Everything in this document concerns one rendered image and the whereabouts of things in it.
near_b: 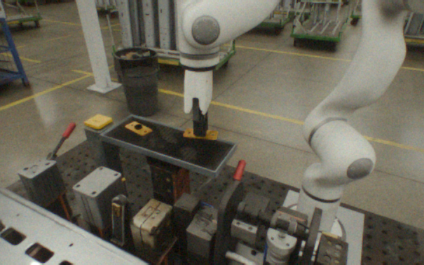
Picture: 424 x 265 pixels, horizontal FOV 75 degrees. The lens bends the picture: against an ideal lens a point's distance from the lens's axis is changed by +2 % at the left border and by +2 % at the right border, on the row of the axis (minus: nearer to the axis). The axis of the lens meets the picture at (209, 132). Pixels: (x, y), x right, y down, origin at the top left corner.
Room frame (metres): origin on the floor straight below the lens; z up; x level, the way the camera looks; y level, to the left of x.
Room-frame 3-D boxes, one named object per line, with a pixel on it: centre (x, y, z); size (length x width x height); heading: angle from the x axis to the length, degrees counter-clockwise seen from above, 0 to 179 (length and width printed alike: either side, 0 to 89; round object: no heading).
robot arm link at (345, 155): (0.60, -0.35, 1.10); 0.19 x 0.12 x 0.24; 8
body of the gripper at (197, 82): (0.58, 0.02, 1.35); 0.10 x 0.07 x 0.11; 170
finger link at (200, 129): (0.56, 0.03, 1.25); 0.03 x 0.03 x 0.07; 80
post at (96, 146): (0.75, 0.35, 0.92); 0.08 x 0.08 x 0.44; 63
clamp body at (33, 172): (0.65, 0.52, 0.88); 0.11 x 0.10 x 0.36; 153
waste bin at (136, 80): (3.08, 0.83, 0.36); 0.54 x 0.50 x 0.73; 152
